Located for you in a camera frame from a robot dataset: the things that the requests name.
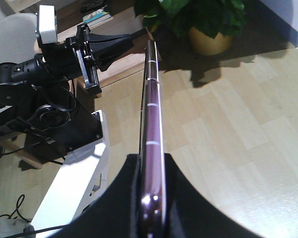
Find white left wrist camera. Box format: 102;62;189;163
37;5;58;44

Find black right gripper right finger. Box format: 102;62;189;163
165;153;260;238

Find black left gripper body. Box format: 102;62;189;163
41;23;102;95

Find white chair back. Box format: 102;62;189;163
0;13;41;63

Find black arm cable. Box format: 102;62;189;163
0;194;70;238

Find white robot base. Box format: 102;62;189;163
31;110;109;230

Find stacked books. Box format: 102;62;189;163
82;9;112;26

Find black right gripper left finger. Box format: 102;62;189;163
47;153;143;238

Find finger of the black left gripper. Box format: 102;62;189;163
96;53;119;72
89;29;147;58

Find yellow plant pot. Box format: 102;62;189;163
189;27;233;56

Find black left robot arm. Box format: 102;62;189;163
0;23;136;158

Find green potted plant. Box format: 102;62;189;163
134;0;250;38

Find black foldable smartphone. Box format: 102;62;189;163
138;40;167;238

